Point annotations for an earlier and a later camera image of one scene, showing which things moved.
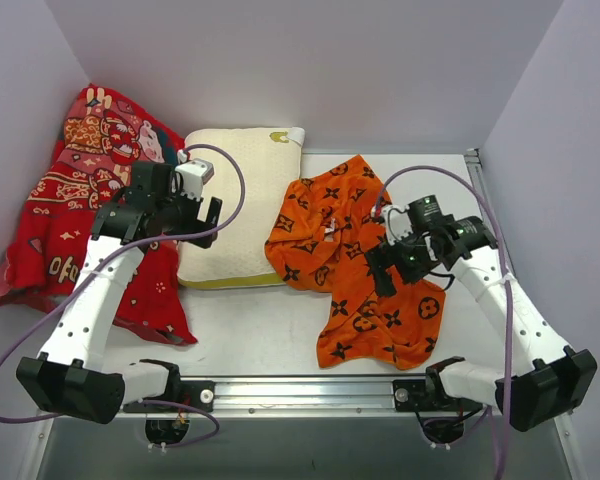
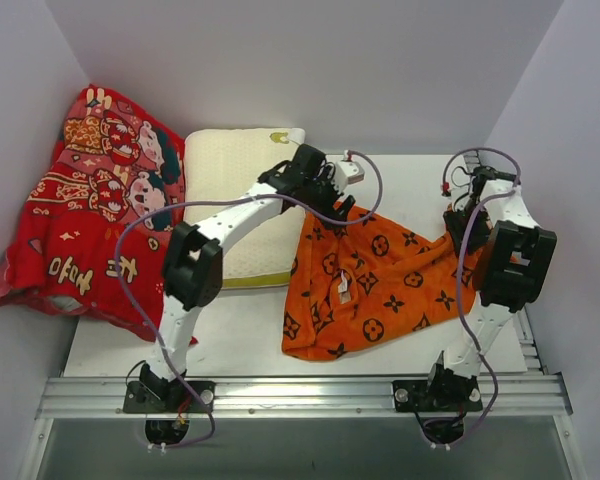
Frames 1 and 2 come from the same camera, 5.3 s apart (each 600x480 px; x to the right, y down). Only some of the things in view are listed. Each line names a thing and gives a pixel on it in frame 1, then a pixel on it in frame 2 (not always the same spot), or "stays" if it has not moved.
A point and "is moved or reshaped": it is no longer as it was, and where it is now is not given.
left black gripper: [200, 220] -> [333, 201]
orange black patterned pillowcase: [319, 238] is moved or reshaped
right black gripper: [387, 259] -> [460, 228]
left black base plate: [198, 394] stays
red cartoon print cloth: [101, 144] stays
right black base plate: [420, 395] stays
